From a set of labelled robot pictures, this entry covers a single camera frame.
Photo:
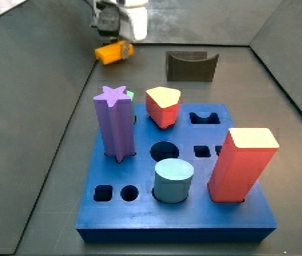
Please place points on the black curved fixture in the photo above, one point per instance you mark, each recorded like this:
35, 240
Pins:
189, 66

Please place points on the tall red rectangular block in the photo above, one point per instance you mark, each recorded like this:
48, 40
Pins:
247, 150

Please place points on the light blue cylinder block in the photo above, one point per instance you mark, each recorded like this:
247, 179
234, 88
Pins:
173, 174

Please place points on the red rounded wedge block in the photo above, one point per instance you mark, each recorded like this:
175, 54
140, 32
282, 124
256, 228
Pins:
161, 105

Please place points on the blue shape sorter base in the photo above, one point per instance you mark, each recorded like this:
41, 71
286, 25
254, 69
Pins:
151, 197

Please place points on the yellow arch block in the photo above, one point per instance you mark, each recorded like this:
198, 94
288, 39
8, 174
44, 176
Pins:
108, 53

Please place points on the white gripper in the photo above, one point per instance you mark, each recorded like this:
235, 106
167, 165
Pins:
121, 19

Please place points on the purple star prism block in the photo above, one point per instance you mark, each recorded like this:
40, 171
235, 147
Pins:
115, 117

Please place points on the green cylinder block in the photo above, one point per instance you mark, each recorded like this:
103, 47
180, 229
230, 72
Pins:
129, 93

